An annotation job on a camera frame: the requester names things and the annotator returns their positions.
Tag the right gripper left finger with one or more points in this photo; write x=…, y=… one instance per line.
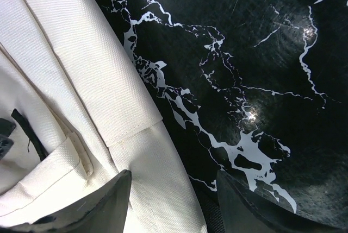
x=104, y=210

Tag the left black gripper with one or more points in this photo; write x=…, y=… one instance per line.
x=7, y=127

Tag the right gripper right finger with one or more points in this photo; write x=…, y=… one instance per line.
x=245, y=211

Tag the beige canvas backpack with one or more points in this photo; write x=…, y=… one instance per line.
x=82, y=116

